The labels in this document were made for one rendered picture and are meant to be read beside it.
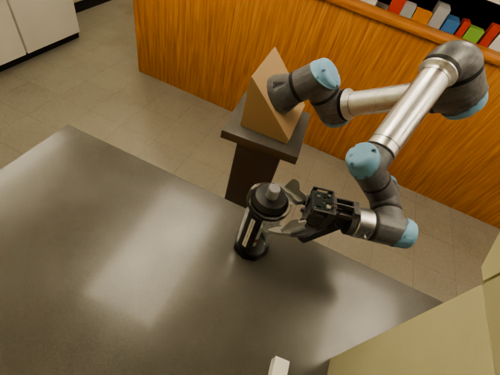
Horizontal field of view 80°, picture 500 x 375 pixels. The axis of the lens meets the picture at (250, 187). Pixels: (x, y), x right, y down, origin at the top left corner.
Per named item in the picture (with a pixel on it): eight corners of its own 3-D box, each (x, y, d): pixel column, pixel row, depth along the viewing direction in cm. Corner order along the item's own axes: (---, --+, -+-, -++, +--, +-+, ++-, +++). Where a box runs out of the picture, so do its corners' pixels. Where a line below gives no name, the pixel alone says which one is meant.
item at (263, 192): (279, 227, 69) (287, 210, 64) (242, 210, 70) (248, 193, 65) (290, 199, 75) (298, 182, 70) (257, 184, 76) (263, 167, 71)
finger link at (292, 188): (285, 165, 75) (314, 188, 72) (278, 181, 80) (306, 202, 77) (277, 171, 73) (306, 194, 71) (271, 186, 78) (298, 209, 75)
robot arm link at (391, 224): (398, 226, 80) (403, 256, 74) (359, 216, 79) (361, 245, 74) (417, 211, 73) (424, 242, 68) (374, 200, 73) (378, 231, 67)
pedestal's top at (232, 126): (244, 97, 142) (245, 90, 139) (307, 120, 141) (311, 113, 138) (219, 137, 121) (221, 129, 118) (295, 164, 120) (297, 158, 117)
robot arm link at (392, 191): (388, 159, 76) (394, 194, 70) (400, 184, 83) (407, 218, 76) (357, 169, 80) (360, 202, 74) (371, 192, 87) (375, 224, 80)
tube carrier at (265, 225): (230, 256, 83) (244, 213, 67) (236, 224, 90) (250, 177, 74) (267, 264, 84) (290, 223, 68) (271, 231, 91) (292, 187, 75)
